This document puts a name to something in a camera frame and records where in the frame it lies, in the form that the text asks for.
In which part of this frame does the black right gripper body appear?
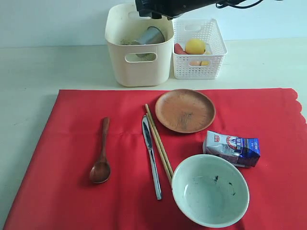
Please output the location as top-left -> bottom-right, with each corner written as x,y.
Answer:
134,0 -> 216,21

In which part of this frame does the stainless steel cup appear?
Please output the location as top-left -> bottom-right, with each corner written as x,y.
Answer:
132,26 -> 165,45

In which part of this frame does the red salmon sushi piece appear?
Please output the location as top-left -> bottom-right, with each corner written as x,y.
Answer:
174,43 -> 187,55

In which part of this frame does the yellow lemon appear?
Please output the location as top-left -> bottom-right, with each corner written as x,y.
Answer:
185,38 -> 206,55

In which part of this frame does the orange cheese wedge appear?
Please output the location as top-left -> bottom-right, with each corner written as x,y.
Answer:
201,50 -> 212,66

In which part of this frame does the orange fried food piece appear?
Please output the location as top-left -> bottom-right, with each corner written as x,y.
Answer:
189,61 -> 201,66

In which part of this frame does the cream plastic bin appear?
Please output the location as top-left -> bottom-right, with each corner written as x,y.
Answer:
105,3 -> 174,87

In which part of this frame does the white lattice plastic basket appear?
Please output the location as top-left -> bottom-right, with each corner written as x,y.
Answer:
173,18 -> 227,80

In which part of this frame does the brown wooden plate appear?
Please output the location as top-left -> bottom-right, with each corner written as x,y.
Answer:
155,89 -> 216,134

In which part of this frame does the stainless steel table knife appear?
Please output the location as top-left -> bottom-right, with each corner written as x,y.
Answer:
142,115 -> 162,200

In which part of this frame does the left wooden chopstick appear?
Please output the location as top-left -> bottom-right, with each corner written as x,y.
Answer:
146,113 -> 172,186

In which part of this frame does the wooden chopstick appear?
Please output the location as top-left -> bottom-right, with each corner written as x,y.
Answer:
145,104 -> 173,177
146,113 -> 172,186

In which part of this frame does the right wooden chopstick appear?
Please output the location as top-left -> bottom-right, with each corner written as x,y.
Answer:
145,104 -> 173,177

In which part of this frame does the blue white milk carton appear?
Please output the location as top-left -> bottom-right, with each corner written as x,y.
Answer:
202,131 -> 260,168

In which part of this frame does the brown wooden spoon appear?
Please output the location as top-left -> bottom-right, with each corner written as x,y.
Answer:
89,117 -> 111,184

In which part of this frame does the pale green ceramic bowl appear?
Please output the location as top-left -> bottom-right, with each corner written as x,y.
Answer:
171,154 -> 250,228

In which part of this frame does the red tablecloth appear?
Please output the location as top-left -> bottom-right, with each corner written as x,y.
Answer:
4,88 -> 307,230

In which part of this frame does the black cable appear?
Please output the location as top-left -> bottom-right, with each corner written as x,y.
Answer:
215,0 -> 264,9

